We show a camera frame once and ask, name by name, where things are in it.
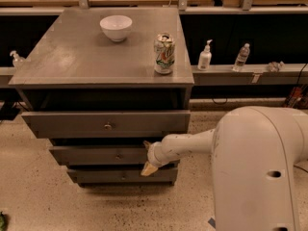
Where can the blue floor tape marker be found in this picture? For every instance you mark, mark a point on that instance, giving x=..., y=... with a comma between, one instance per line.
x=212, y=222

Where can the white ceramic bowl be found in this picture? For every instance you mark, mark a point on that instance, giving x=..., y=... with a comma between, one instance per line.
x=116, y=27

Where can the grey bottom drawer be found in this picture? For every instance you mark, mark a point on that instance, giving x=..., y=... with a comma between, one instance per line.
x=112, y=175

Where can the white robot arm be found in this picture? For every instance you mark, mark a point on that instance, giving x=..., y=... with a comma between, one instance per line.
x=253, y=150

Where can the grey drawer cabinet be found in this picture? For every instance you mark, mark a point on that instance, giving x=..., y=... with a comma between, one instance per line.
x=76, y=68

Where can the green object floor corner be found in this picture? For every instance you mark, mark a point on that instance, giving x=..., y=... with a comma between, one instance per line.
x=3, y=222

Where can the clear plastic water bottle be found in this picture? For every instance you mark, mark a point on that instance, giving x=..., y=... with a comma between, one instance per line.
x=242, y=57

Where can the grey top drawer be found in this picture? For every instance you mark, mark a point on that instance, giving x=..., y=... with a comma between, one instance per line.
x=74, y=125

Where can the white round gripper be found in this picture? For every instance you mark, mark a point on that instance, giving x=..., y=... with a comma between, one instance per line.
x=153, y=155

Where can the white pump lotion bottle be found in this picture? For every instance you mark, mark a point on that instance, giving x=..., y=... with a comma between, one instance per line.
x=205, y=57

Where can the crumpled clear plastic wrapper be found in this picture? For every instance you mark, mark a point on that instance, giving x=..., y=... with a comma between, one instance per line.
x=275, y=66

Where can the orange device under shelf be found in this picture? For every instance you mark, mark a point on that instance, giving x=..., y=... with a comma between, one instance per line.
x=298, y=98

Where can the crushed green white soda can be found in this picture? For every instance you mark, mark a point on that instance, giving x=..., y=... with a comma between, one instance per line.
x=164, y=49

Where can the grey drawer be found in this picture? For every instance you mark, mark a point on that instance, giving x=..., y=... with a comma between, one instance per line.
x=91, y=155
x=74, y=125
x=112, y=175

